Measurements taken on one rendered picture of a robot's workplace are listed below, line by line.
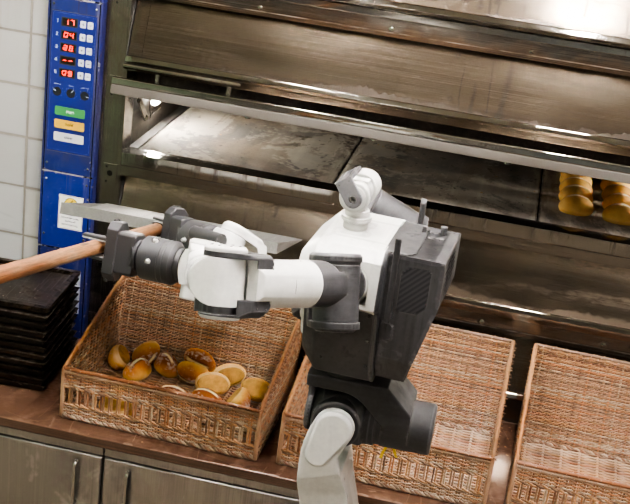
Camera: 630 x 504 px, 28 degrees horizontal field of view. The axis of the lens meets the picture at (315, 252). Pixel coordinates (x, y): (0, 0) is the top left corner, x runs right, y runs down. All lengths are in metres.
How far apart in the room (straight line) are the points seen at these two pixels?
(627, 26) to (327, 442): 1.34
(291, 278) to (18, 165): 1.67
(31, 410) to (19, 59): 0.99
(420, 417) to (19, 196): 1.59
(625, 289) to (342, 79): 0.97
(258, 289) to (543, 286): 1.48
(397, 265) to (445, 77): 1.03
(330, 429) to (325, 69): 1.12
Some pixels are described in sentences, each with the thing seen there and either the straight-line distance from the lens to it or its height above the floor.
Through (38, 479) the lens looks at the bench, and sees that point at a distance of 3.51.
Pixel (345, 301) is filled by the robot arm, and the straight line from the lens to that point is 2.37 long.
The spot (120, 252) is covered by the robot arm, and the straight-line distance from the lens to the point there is 2.52.
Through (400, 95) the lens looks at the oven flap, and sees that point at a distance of 3.39.
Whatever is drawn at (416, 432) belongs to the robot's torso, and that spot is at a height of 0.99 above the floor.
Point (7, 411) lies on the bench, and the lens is 3.47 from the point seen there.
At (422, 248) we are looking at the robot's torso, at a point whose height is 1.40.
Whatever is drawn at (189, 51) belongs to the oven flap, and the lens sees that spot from 3.50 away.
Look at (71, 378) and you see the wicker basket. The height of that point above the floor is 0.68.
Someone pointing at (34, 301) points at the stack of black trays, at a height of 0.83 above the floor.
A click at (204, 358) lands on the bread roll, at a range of 3.63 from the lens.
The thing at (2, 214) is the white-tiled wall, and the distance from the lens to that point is 3.85.
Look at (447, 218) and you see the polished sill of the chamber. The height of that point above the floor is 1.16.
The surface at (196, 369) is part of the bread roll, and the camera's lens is 3.59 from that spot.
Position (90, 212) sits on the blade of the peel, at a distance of 3.12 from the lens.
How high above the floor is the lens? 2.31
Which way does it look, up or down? 22 degrees down
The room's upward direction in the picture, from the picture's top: 8 degrees clockwise
